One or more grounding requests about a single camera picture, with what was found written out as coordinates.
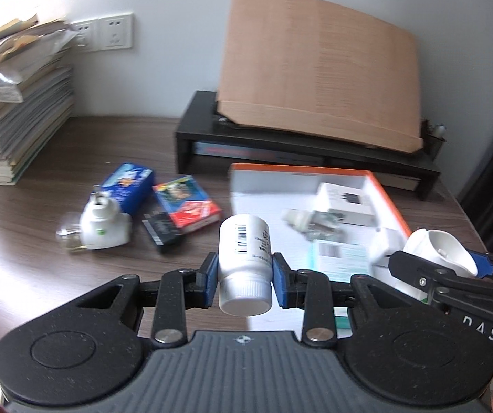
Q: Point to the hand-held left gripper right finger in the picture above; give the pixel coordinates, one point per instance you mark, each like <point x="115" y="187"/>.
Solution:
<point x="280" y="282"/>

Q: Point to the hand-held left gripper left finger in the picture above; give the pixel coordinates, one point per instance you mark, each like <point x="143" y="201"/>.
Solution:
<point x="209" y="282"/>

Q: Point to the white vaporizer shell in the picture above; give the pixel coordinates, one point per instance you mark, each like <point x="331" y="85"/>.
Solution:
<point x="436" y="245"/>

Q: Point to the white pill bottle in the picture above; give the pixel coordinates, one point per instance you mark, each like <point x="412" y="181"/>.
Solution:
<point x="244" y="262"/>

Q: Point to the teal and white box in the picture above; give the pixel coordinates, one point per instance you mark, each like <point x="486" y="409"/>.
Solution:
<point x="341" y="258"/>

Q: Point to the black charger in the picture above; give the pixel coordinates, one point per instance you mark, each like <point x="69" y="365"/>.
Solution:
<point x="162" y="232"/>

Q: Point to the clear liquid refill bottle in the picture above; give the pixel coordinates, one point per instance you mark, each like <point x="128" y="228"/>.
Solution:
<point x="315" y="223"/>

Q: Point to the red playing card box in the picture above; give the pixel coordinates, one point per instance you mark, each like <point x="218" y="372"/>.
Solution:
<point x="186" y="202"/>

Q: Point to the orange and white cardboard box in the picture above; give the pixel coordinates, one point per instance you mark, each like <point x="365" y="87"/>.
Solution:
<point x="263" y="198"/>

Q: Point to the white charger packaging box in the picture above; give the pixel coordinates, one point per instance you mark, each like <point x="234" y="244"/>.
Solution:
<point x="345" y="202"/>

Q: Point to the white vaporizer with clear bottle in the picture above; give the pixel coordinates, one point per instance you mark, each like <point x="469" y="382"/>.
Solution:
<point x="102" y="223"/>

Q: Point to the blue printed box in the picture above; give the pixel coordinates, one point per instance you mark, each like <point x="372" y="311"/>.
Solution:
<point x="128" y="187"/>

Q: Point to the black mesh pen holder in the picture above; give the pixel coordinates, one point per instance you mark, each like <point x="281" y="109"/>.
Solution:
<point x="433" y="146"/>

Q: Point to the grey book with red stripe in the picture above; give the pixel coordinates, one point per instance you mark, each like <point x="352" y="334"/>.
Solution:
<point x="251" y="151"/>

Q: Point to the white marker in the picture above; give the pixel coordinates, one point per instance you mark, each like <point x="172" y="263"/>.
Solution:
<point x="439" y="130"/>

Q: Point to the black monitor riser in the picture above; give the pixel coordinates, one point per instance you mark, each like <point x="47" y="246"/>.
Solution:
<point x="203" y="124"/>

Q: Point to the wooden book stand board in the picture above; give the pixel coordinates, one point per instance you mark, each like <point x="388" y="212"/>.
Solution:
<point x="319" y="64"/>

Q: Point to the stack of paper booklets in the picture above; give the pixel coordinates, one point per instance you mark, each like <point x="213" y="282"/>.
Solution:
<point x="14" y="129"/>

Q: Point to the clear plastic bag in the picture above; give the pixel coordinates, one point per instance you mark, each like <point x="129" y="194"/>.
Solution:
<point x="27" y="62"/>

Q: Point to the white wall socket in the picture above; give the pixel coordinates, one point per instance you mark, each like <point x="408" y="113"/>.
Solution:
<point x="86" y="36"/>
<point x="116" y="31"/>

